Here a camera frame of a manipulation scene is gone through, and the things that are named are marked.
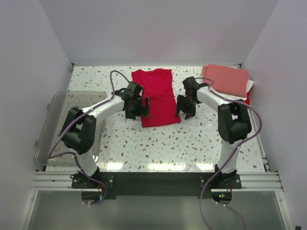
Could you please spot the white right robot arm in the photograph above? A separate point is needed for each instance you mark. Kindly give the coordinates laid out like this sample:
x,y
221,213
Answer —
x,y
232,116

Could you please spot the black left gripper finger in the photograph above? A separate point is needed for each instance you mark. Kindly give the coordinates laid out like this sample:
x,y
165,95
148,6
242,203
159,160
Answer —
x,y
146,107
132,117

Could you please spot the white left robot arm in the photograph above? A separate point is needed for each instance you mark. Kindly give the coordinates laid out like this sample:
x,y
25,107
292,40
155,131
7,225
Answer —
x,y
79,129

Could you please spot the aluminium extrusion rail frame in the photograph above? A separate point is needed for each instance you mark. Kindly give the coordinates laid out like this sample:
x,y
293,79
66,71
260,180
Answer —
x,y
128,150

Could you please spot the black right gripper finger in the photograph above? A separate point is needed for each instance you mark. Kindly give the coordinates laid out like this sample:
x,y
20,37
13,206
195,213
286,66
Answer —
x,y
189,115
180,104

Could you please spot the folded pink t-shirt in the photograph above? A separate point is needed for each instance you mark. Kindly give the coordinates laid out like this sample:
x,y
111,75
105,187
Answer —
x,y
227,80

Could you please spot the folded red t-shirt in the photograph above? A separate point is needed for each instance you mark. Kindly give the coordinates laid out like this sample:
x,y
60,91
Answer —
x,y
248,98

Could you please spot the crimson red t-shirt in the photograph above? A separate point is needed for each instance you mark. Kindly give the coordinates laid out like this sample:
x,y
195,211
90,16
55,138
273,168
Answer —
x,y
157,85

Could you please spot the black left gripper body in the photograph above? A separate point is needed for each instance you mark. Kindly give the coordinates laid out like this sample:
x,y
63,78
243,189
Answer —
x,y
136,108

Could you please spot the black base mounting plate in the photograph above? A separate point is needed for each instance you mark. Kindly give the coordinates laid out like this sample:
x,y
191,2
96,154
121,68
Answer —
x,y
110,185

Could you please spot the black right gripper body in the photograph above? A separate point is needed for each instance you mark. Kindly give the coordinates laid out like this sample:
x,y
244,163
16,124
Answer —
x,y
190,105

